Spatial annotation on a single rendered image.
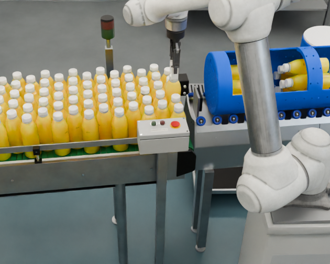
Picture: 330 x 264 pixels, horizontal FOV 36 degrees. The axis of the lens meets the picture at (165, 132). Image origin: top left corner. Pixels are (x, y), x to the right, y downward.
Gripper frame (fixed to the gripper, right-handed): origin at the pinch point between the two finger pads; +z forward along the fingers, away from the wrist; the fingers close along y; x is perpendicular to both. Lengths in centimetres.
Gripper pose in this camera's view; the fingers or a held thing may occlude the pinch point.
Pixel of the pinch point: (174, 70)
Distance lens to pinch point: 221.9
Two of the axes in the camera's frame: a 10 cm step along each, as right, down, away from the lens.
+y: -1.4, -6.2, 7.7
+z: -0.2, 7.8, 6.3
